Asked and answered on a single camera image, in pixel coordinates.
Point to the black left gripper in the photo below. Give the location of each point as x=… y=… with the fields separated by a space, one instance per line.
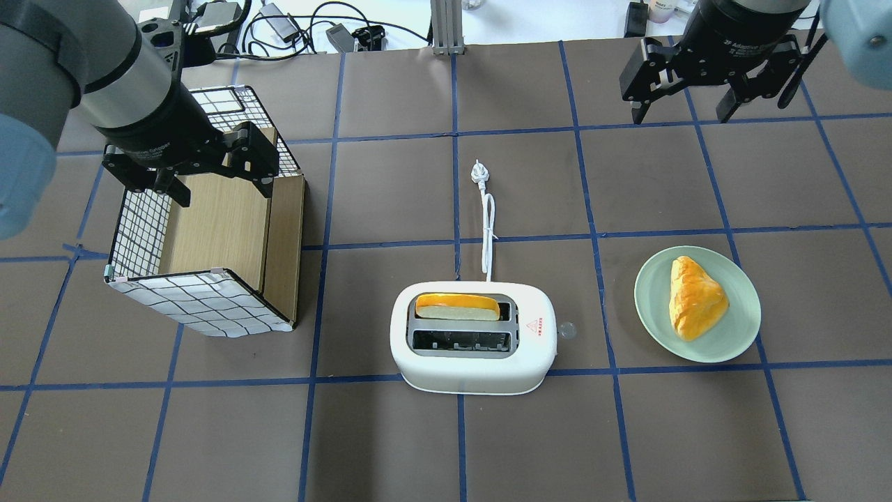
x=155 y=129

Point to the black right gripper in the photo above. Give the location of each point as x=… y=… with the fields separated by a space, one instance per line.
x=737 y=43

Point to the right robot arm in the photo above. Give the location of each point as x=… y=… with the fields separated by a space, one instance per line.
x=861 y=30

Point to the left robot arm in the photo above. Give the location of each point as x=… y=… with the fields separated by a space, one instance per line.
x=124 y=78

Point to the toast slice in toaster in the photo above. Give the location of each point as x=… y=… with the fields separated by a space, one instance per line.
x=457 y=306

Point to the white two-slot toaster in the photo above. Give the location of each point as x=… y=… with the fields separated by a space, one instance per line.
x=508 y=357

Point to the black power adapter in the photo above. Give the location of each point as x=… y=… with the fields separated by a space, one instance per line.
x=341 y=38

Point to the golden triangular pastry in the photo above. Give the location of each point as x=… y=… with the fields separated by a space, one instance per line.
x=697 y=301

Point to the light green plate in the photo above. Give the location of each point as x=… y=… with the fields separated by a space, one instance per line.
x=734 y=332

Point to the aluminium frame post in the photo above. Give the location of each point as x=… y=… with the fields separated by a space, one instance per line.
x=447 y=28

